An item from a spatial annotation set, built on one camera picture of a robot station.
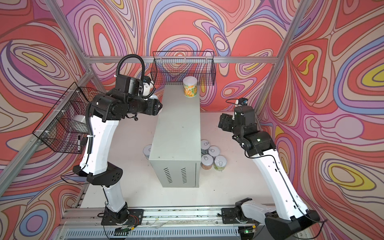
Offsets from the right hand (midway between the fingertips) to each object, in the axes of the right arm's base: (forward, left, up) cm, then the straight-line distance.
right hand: (229, 121), depth 69 cm
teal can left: (+2, +46, -28) cm, 54 cm away
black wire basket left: (+2, +80, -2) cm, 80 cm away
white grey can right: (+1, +4, -28) cm, 28 cm away
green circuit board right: (-39, -7, -35) cm, 53 cm away
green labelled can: (-7, +2, -28) cm, 29 cm away
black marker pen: (-4, +73, -8) cm, 74 cm away
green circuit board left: (-38, +54, -35) cm, 75 cm away
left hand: (+6, +33, +8) cm, 35 cm away
